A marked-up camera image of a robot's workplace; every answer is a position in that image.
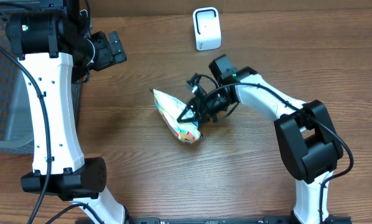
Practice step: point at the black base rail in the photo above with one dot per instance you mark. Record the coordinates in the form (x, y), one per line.
(266, 220)

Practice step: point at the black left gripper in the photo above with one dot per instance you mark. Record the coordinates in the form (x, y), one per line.
(108, 57)

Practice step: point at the white barcode scanner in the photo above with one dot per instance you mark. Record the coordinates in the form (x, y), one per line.
(206, 24)

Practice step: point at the grey plastic mesh basket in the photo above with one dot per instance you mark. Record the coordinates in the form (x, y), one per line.
(16, 135)

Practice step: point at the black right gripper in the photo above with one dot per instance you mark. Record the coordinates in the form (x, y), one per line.
(205, 111)

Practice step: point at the colourful wet wipes pack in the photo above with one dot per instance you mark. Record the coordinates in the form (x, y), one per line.
(170, 109)

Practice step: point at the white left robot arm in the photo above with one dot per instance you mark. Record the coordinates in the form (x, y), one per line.
(54, 47)

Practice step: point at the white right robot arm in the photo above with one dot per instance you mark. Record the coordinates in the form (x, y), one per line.
(311, 150)

